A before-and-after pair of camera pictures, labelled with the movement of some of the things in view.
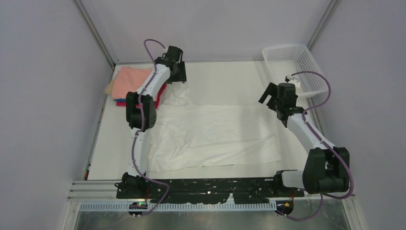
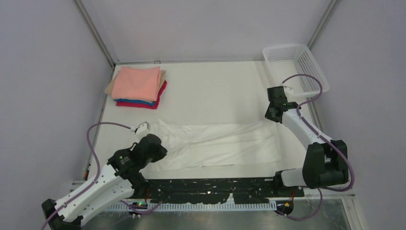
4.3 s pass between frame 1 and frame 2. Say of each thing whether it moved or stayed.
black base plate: stayed
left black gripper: moved
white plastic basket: stayed
